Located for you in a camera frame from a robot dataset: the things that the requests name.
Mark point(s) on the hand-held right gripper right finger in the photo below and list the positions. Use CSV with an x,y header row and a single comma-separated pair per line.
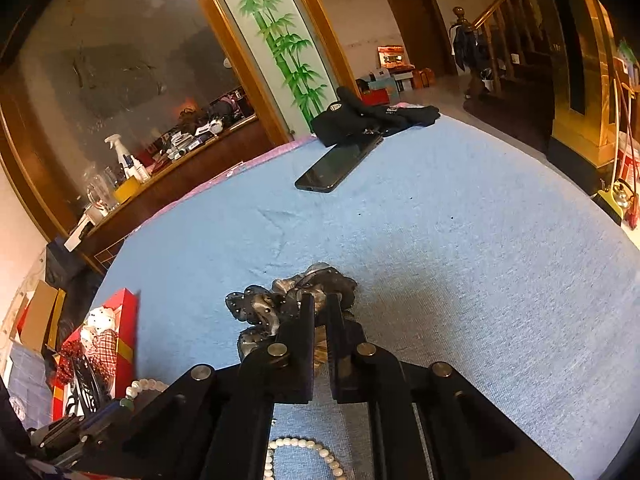
x,y
337,345

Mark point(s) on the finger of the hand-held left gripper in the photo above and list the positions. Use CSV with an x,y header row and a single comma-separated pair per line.
x,y
95,440
75,422

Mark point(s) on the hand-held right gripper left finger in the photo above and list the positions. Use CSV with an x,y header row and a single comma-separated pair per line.
x,y
300,340

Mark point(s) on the grey studded scrunchie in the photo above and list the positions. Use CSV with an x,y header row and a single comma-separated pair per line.
x,y
260,305

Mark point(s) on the dark red dotted scrunchie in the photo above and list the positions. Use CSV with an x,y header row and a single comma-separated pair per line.
x,y
67,365

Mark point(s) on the white cherry print scrunchie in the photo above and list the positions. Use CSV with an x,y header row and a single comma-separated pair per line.
x,y
100,317

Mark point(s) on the red cardboard box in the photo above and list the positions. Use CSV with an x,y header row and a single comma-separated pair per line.
x,y
127,320

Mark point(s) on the black hair clip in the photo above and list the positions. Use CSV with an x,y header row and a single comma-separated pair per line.
x,y
85,390

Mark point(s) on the blue checked cloth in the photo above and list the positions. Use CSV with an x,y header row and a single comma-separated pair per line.
x,y
30,375

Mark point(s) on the red plaid scrunchie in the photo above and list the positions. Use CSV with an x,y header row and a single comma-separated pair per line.
x,y
102,347

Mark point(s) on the brown cardboard box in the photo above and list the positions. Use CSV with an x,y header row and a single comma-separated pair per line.
x,y
40,310

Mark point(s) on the black plastic bag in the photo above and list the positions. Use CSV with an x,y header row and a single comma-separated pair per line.
x,y
75,290

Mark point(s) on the blue blanket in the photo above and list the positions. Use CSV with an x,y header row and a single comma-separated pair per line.
x,y
450,260

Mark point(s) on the black smartphone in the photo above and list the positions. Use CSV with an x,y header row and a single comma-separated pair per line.
x,y
335,165

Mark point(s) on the white flat box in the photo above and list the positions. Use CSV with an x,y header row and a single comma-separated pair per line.
x,y
75,242

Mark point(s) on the black clothing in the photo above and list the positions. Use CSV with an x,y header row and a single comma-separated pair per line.
x,y
345,120

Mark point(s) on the white pump bottle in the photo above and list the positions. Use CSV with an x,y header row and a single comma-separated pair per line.
x,y
142,172

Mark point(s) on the clear glass pitcher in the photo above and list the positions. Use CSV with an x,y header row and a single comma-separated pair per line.
x,y
102,190

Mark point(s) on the white spray bottle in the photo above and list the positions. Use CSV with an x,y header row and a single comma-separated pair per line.
x,y
122,155

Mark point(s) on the bamboo painted glass panel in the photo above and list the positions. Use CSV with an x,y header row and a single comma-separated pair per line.
x,y
280,50

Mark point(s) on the orange printed box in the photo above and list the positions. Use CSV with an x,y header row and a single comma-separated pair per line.
x,y
391,56

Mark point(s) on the metal kettle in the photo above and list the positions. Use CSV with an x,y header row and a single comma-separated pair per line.
x,y
621,196

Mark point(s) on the dark hanging jacket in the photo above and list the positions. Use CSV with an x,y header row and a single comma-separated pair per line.
x,y
467,45

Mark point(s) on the brown wooden door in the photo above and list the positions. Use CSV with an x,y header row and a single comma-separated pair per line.
x,y
415,25

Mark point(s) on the wooden staircase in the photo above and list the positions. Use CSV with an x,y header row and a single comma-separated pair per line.
x,y
520,60

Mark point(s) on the golden pillar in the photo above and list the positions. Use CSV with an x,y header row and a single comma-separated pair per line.
x,y
595,85

